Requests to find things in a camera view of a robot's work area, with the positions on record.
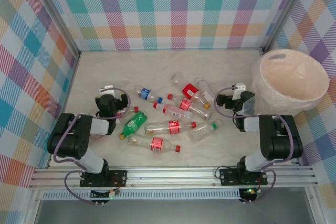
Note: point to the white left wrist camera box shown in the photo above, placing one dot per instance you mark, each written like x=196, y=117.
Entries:
x=107, y=89

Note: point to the green plastic bottle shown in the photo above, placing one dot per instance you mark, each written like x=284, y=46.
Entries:
x=134, y=123

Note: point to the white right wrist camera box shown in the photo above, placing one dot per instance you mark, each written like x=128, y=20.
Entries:
x=240, y=87

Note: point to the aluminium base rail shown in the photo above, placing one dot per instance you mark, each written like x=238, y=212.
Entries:
x=170, y=176

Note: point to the clear plastic bin liner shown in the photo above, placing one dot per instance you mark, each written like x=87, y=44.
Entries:
x=256, y=82

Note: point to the small clear capless bottle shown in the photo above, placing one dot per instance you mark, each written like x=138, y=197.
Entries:
x=177, y=79

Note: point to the aluminium frame post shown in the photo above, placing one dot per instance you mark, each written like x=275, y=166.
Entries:
x=286, y=11
x=58, y=16

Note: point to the small black connector board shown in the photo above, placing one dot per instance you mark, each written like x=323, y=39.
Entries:
x=249, y=192
x=98, y=195

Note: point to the wide red label bottle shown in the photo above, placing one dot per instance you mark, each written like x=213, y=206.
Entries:
x=189, y=90

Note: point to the thin aluminium wall rail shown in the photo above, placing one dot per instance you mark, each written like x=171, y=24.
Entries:
x=170, y=49

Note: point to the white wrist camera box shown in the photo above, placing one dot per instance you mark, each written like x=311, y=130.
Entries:
x=240, y=87
x=107, y=89

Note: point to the square clear bottle green cap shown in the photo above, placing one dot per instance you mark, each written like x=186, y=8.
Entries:
x=200, y=133

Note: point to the clear bottle blue label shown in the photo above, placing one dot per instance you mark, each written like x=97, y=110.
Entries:
x=144, y=93

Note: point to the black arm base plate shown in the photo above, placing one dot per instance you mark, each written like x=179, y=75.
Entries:
x=228, y=176
x=118, y=178

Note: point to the beige round bin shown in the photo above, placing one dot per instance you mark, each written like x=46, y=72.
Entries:
x=294, y=82

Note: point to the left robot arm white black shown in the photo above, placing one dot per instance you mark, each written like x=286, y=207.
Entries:
x=78, y=140

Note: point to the grey metal shelf panel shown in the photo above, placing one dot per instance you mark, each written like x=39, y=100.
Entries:
x=170, y=213

